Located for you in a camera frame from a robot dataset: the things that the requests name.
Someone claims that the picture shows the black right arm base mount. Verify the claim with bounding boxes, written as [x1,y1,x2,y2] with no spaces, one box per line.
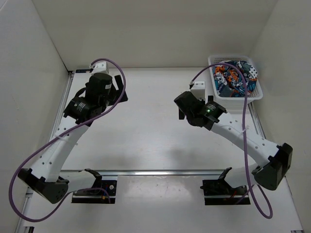
[200,180,250,206]

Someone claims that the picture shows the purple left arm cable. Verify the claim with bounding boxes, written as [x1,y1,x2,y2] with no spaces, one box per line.
[8,58,128,222]

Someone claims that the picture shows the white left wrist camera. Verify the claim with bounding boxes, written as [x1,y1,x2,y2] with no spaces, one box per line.
[90,61,109,74]

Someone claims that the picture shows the blue label sticker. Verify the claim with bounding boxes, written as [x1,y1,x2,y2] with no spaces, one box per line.
[75,69,92,73]

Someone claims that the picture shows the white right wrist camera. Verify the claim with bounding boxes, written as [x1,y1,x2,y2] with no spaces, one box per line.
[190,81,206,100]

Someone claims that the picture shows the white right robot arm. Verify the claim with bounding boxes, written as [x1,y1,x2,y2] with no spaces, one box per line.
[174,91,293,194]

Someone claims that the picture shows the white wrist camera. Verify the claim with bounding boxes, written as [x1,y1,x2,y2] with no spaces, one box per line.
[190,81,206,100]
[90,61,109,74]

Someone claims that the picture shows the colourful patterned shorts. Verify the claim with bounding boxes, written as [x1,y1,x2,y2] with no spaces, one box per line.
[212,60,258,98]

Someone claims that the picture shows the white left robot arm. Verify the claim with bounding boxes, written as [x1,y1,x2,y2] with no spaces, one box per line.
[17,73,128,204]

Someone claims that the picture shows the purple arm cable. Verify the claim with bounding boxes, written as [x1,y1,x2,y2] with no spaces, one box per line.
[8,58,128,222]
[190,61,273,219]

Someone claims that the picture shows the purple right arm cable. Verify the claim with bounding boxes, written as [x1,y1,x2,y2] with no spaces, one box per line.
[190,61,273,219]

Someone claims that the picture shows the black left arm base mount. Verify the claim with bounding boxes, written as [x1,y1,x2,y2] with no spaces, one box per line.
[71,176,117,204]

